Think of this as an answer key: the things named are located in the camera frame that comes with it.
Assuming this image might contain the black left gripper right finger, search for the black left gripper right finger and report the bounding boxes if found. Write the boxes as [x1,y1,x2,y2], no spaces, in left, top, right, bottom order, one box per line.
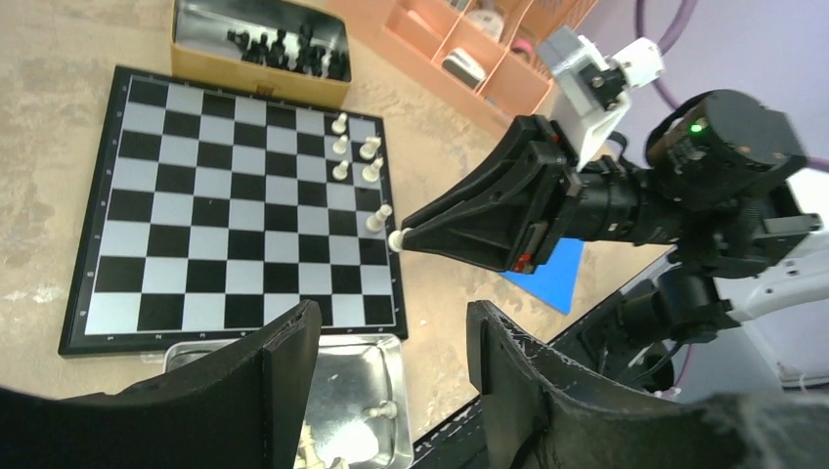
[466,312,828,468]

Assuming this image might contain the silver lilac metal tin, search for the silver lilac metal tin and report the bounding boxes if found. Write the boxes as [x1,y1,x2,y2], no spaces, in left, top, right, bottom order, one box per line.
[161,334,415,469]

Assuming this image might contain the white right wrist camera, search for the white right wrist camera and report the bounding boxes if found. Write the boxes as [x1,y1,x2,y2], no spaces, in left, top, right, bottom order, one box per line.
[544,26,665,171]

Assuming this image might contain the white chess pieces pile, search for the white chess pieces pile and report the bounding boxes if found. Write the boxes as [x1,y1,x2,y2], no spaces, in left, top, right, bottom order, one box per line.
[293,422,379,468]

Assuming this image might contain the white pawn lying in tin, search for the white pawn lying in tin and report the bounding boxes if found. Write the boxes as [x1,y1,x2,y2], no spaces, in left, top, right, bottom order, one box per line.
[363,401,398,419]

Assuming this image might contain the white corner board piece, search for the white corner board piece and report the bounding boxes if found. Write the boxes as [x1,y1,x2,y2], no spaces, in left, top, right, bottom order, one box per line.
[359,136,382,160]

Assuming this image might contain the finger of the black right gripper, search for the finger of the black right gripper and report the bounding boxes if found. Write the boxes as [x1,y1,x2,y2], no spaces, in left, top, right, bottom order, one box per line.
[397,115,570,273]

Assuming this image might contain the white chess piece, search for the white chess piece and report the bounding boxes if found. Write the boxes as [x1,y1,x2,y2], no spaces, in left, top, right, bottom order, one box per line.
[366,204,393,234]

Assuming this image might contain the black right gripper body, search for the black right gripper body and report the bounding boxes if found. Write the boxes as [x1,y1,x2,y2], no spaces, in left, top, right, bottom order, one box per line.
[537,154,680,249]

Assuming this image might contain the white chess bishop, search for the white chess bishop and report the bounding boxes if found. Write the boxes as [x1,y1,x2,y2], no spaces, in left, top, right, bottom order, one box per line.
[362,157,384,184]

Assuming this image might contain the black white chess board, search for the black white chess board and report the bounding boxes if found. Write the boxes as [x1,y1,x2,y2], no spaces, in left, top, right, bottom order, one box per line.
[59,65,409,356]

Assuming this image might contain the black chess pieces pile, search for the black chess pieces pile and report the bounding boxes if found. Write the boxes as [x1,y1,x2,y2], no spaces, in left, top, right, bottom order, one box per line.
[226,23,351,82]

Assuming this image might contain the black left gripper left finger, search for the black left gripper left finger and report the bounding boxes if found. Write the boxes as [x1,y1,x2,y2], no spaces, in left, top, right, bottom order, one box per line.
[1,300,322,468]

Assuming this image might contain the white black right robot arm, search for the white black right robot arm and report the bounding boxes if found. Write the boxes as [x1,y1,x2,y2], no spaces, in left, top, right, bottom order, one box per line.
[388,89,822,389]

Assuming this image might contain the yellow metal tin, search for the yellow metal tin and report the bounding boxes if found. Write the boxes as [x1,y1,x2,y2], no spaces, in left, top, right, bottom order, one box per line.
[170,0,352,107]

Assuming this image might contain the white chess pawn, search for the white chess pawn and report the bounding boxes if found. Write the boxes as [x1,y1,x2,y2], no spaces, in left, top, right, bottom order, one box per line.
[330,112,348,135]

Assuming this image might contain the blue mat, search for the blue mat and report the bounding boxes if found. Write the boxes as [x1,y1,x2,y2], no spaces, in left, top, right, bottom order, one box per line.
[502,238,585,316]

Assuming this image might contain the pink desk file organizer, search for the pink desk file organizer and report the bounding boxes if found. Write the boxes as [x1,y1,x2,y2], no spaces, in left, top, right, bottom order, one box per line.
[327,0,600,141]

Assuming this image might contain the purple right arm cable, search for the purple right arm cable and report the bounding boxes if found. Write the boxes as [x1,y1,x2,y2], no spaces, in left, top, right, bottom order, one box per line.
[634,0,829,173]

